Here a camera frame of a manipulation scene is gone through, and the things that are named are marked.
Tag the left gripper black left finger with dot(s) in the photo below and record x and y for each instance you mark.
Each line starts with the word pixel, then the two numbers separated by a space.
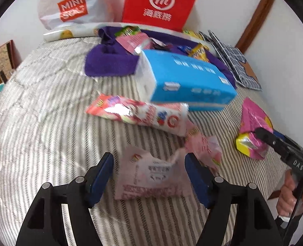
pixel 43 223

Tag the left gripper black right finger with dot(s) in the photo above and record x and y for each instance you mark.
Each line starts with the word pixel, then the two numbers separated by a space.
pixel 254 223

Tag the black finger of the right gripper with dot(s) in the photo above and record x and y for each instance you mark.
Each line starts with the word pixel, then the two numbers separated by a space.
pixel 281 144

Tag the magenta snack bag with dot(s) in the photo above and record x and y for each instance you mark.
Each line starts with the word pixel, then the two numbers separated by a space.
pixel 252 117

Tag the small light pink packet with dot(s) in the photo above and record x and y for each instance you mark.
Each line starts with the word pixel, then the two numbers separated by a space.
pixel 206 149

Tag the white pink berry snack bar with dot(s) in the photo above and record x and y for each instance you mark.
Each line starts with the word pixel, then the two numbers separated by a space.
pixel 169 118

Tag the yellow orange snack packet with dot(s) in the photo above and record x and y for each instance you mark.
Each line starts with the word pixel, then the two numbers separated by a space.
pixel 199 52

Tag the blue snack packet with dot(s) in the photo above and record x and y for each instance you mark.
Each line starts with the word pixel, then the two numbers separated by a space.
pixel 185 49

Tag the green snack packet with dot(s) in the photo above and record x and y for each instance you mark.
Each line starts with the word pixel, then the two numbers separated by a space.
pixel 128 31

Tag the pink packet with clear window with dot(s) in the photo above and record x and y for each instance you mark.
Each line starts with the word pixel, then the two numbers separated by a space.
pixel 136 43

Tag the person's right hand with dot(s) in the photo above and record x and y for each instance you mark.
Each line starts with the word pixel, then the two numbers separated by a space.
pixel 287 201

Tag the striped mattress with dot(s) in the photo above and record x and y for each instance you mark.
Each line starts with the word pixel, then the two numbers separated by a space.
pixel 47 136

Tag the grey checked folded cloth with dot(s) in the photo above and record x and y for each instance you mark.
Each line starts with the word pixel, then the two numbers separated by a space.
pixel 235 61

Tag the pale pink wafer packet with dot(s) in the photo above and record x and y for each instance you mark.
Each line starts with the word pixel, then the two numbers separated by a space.
pixel 141 175

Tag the blue tissue pack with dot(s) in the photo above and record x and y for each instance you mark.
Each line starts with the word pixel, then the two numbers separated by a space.
pixel 164 77

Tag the yellow chips bag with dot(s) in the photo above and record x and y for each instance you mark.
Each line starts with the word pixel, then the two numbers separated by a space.
pixel 193 34

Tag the decorated book box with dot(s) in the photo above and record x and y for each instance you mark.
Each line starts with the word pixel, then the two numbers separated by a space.
pixel 7 61

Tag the red paper shopping bag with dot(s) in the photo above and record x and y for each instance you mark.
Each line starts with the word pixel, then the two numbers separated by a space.
pixel 169 14

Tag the purple towel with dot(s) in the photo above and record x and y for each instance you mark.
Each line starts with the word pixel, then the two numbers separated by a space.
pixel 110 59

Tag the rolled fruit-print white mat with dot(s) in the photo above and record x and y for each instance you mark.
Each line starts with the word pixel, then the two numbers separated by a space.
pixel 77 31

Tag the white Miniso plastic bag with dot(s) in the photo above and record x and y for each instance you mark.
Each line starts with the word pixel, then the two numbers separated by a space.
pixel 59 13

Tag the brown wooden door frame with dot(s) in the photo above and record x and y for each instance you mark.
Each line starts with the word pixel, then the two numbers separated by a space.
pixel 260 15

